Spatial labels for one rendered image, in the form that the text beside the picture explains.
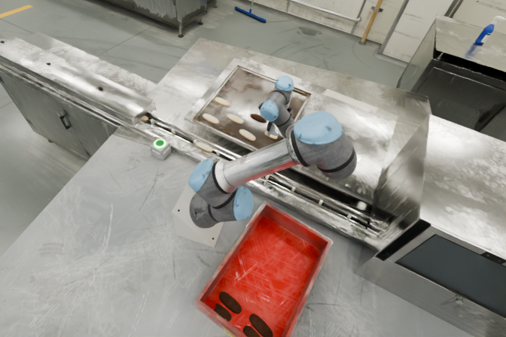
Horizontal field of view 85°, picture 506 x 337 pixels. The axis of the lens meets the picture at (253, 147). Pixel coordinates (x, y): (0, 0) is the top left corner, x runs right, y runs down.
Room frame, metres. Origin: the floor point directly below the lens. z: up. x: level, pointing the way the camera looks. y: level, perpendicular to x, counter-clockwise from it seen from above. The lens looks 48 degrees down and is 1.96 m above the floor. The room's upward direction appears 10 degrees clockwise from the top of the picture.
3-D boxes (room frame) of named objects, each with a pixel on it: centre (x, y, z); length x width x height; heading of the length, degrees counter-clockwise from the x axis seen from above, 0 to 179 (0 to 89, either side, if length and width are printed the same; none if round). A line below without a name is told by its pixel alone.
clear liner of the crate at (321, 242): (0.36, -0.14, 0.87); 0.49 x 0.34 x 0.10; 155
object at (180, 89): (1.37, -0.23, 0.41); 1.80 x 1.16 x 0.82; 81
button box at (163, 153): (0.87, 0.45, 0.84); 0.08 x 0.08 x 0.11; 70
